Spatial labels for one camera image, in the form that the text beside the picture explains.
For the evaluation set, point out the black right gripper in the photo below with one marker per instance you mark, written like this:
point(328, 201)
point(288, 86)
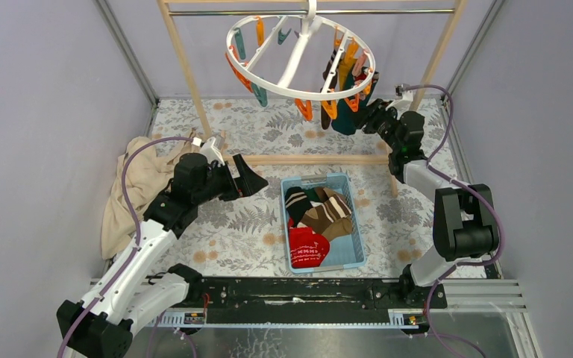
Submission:
point(374, 114)

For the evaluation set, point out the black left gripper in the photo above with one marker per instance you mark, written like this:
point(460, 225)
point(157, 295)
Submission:
point(248, 183)

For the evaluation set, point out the black sock with beige stripes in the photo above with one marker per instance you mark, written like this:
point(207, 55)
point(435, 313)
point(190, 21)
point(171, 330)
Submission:
point(296, 203)

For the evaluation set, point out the tan brown sock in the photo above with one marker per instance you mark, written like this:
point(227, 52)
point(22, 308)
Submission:
point(324, 193)

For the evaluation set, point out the brown striped sock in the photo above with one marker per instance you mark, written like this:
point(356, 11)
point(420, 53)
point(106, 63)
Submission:
point(332, 219)

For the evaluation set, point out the light blue plastic basket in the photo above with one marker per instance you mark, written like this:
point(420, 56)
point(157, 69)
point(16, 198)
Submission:
point(347, 252)

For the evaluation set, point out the red patterned sock pair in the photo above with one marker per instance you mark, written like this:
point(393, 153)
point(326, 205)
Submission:
point(307, 249)

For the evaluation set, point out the white round clip hanger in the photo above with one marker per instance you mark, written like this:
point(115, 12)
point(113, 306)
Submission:
point(249, 39)

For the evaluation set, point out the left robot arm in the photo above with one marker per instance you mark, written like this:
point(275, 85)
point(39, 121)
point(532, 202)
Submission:
point(106, 320)

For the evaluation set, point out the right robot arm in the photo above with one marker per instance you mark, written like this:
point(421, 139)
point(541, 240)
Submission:
point(465, 229)

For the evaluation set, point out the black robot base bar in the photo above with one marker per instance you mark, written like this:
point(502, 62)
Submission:
point(297, 300)

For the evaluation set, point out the mustard yellow sock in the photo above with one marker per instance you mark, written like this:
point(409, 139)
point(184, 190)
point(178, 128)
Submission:
point(347, 62)

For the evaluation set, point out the beige crumpled cloth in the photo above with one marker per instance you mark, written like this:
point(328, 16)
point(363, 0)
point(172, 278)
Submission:
point(147, 175)

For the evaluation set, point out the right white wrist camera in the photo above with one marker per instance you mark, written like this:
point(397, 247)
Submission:
point(403, 97)

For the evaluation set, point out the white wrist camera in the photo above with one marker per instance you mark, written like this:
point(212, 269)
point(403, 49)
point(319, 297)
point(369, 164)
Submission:
point(211, 148)
point(403, 97)

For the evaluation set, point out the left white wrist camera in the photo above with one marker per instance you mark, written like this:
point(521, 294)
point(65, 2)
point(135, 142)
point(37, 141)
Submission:
point(211, 148)

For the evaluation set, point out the wooden drying rack frame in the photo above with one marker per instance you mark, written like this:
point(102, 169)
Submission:
point(277, 135)

